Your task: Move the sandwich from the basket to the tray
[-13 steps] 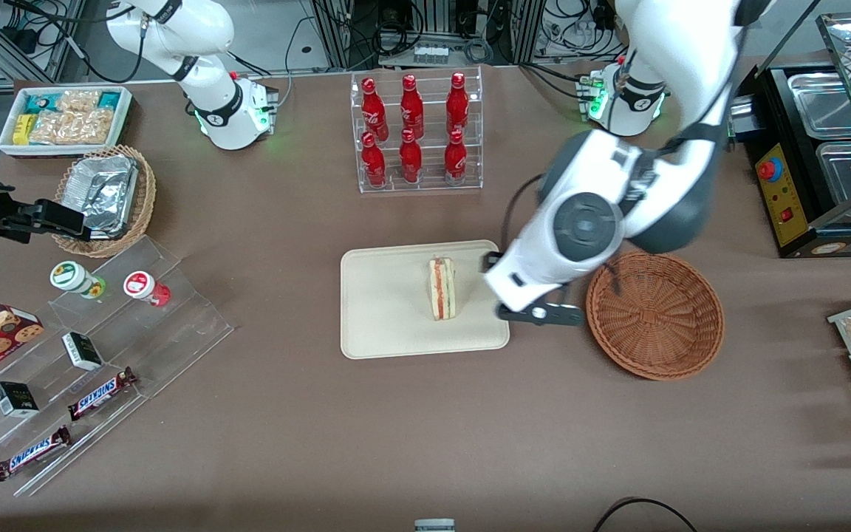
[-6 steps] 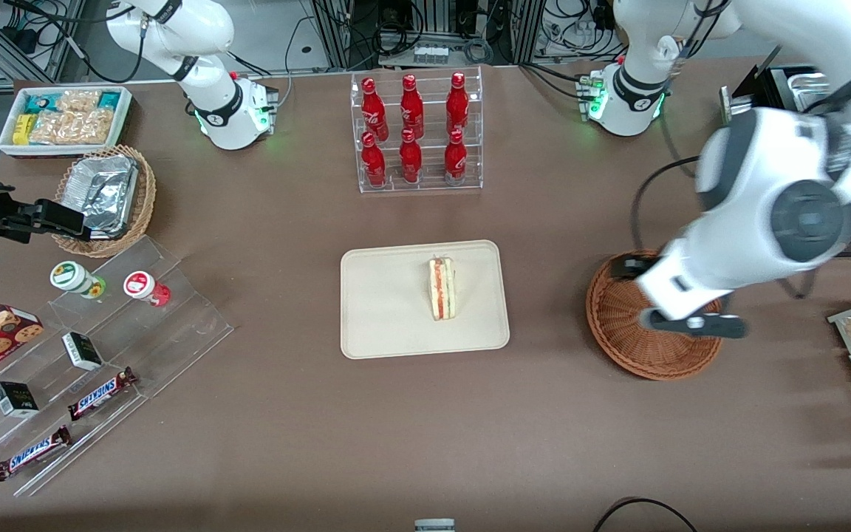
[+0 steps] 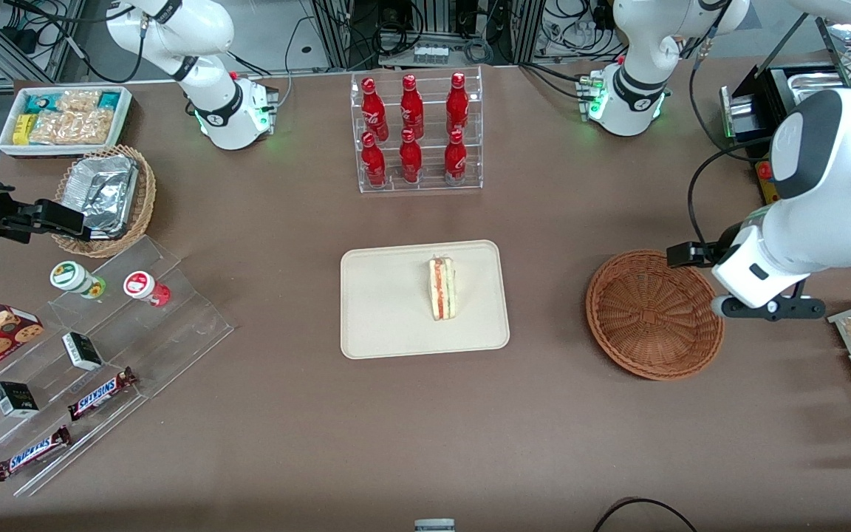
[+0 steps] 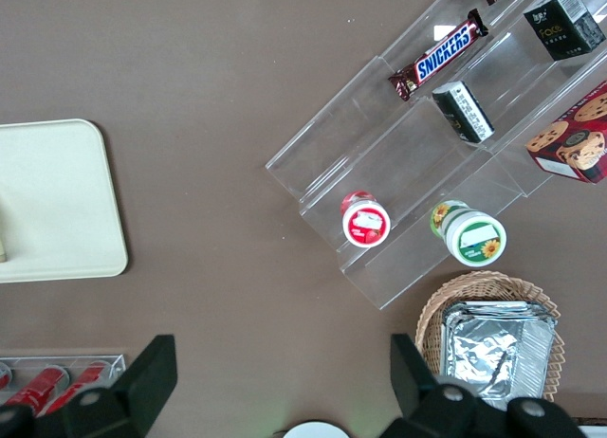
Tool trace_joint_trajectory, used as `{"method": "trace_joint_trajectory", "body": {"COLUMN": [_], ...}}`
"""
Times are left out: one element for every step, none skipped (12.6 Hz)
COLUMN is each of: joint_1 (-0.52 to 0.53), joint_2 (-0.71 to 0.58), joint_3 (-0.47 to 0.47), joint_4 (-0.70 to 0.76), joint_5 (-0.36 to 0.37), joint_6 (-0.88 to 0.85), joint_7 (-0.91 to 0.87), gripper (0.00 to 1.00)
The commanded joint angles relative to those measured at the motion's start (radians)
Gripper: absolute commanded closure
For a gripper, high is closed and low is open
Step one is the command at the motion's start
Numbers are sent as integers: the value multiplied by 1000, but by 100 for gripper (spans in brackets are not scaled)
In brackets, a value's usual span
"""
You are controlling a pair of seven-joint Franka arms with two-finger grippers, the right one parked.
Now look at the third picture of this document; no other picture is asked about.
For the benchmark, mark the triangle sandwich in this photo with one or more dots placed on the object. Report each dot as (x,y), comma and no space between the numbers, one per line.
(443,292)

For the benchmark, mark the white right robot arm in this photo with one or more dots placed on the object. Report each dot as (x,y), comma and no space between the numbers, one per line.
(226,111)

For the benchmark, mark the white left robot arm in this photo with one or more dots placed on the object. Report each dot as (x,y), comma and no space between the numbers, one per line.
(839,162)

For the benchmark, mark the round brown wicker basket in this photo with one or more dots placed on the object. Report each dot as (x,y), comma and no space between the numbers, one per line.
(647,318)

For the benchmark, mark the oval brown wicker basket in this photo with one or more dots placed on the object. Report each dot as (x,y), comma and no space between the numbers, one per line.
(143,199)

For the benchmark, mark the beige plastic tray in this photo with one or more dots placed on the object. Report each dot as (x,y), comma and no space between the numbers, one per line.
(381,303)

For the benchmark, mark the aluminium foil container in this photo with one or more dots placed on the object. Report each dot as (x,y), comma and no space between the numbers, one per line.
(89,168)
(109,203)

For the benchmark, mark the green lid white cup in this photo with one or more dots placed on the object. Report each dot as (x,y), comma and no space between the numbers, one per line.
(69,275)

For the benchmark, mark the white plastic snack bin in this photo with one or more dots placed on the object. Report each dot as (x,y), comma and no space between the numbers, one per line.
(63,151)

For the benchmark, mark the yellow box with red button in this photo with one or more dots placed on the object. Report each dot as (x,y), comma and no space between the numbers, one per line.
(764,171)

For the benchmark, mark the large clear rice cracker bag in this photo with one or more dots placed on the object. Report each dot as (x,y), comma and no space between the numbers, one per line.
(71,127)

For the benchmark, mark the yellow snack package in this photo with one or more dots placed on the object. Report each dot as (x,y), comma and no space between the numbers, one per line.
(21,129)

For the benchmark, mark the red lid white cup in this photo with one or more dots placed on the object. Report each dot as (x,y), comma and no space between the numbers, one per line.
(141,284)

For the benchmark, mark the teal snack package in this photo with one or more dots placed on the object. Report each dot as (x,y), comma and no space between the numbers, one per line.
(40,103)
(109,100)

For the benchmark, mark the small clear rice cracker bag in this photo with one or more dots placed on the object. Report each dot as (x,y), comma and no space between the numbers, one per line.
(78,100)

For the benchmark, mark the small black box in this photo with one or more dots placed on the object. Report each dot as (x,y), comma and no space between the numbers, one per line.
(15,399)
(82,351)

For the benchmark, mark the black food warmer cabinet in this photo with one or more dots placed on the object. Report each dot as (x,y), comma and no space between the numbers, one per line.
(765,103)

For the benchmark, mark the clear acrylic stepped shelf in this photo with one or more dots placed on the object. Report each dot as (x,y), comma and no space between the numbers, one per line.
(189,332)

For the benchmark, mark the Snickers chocolate bar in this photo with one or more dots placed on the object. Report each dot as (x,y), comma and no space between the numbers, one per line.
(32,452)
(100,394)

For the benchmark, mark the stainless steel pan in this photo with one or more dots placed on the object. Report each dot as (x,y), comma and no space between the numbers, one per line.
(817,77)

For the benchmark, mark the clear acrylic bottle rack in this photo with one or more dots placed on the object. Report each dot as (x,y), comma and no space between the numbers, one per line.
(470,185)

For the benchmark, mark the red cola bottle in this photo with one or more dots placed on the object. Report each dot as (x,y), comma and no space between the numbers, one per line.
(456,159)
(373,107)
(411,159)
(374,162)
(457,103)
(411,107)

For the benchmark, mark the white power strip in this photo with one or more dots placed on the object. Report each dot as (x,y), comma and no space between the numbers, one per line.
(429,54)

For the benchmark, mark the small grey device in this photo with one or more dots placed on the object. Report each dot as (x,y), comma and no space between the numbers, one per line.
(434,526)

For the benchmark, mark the aluminium frame rack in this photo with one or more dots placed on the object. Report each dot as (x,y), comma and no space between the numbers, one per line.
(333,37)

